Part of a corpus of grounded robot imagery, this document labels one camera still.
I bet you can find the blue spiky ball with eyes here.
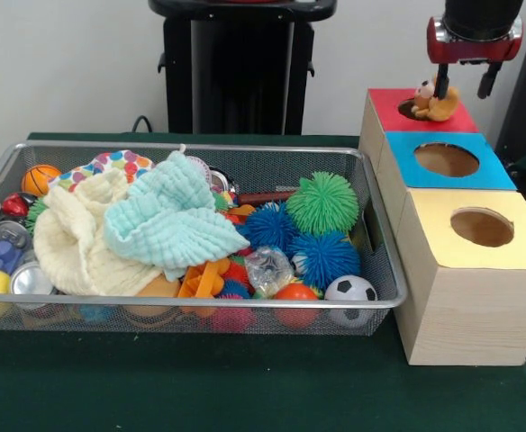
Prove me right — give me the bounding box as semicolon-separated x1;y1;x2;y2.
287;231;362;292

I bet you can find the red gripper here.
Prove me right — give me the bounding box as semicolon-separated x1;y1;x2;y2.
426;16;524;100

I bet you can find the wooden box with three holes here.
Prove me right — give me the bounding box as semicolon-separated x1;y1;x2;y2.
358;87;526;366

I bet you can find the orange toy building block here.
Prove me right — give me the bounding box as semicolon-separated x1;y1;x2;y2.
177;259;231;299

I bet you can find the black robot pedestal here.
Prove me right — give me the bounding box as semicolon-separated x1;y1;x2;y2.
148;0;339;135

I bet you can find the shallow mesh bin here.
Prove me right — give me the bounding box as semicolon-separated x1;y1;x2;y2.
0;139;408;337

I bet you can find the polka dot cloth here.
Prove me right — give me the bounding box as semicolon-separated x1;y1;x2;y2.
46;150;154;193

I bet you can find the light blue muslin cloth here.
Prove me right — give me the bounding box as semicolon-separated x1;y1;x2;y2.
103;150;251;283

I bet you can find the small orange basketball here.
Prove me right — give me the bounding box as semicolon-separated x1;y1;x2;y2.
21;164;61;198

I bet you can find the small soccer ball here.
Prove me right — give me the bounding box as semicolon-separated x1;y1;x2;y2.
324;274;379;302

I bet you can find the cream muslin cloth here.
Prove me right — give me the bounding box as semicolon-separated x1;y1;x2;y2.
32;168;165;297

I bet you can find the small brown plush toy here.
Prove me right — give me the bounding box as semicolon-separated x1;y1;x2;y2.
410;76;461;122

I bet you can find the large green spiky ball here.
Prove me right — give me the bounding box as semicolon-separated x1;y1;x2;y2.
285;170;359;235

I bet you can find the red ball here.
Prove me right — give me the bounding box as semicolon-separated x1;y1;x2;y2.
272;283;319;302

